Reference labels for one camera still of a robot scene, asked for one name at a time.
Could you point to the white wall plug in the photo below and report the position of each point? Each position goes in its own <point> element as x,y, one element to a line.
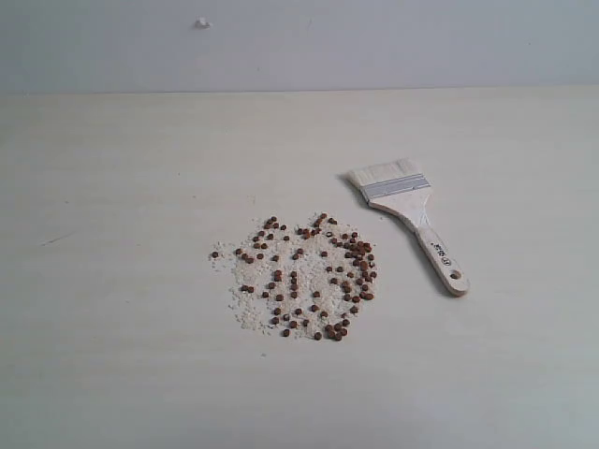
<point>202,23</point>

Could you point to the white wooden paint brush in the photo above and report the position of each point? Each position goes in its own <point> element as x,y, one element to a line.
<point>400,188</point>

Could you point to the brown beans and white grains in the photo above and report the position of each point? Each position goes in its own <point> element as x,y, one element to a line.
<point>299,281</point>

